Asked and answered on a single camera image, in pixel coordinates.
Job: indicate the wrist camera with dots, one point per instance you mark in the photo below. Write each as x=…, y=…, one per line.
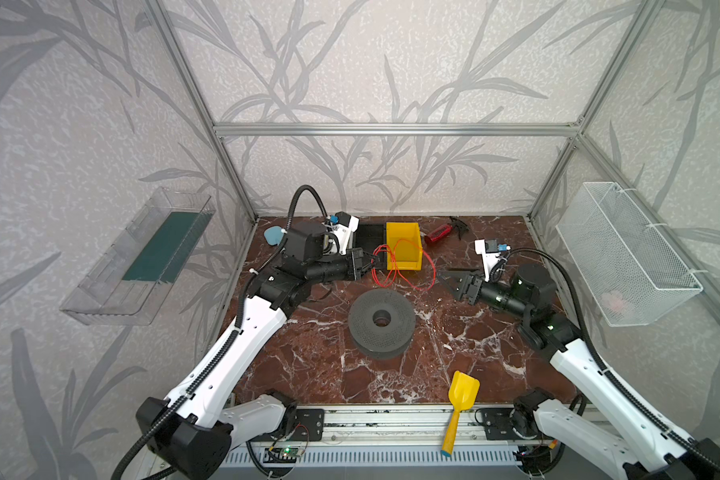
x=342, y=228
x=494, y=257

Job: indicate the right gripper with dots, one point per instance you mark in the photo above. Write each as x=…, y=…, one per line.
x=468, y=287

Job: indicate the white wire basket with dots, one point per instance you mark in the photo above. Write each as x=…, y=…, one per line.
x=615, y=246

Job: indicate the yellow plastic bin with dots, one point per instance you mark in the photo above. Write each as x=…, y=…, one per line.
x=405, y=246

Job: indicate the black plastic bin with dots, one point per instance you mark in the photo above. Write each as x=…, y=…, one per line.
x=370, y=236

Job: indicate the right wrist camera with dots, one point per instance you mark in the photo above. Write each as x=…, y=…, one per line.
x=494, y=257

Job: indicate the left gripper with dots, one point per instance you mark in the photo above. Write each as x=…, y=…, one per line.
x=359, y=264

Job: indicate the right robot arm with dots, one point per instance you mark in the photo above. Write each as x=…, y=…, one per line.
x=645, y=445

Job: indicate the clear plastic wall tray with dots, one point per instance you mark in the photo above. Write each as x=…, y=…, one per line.
x=128, y=285

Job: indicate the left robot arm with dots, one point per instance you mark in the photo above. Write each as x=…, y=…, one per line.
x=191, y=429

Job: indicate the yellow toy shovel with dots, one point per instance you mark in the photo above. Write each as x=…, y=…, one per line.
x=462, y=395

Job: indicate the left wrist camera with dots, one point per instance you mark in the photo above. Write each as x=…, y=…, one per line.
x=342, y=228

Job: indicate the teal toy shovel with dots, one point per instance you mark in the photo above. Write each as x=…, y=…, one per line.
x=274, y=235

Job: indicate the grey cable spool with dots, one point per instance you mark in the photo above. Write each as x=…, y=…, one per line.
x=382, y=323

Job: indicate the red black spray bottle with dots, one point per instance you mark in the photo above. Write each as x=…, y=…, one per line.
x=453, y=225

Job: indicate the pink object in basket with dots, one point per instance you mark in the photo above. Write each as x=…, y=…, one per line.
x=615, y=302

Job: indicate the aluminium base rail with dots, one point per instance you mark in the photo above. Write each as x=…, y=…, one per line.
x=405, y=435

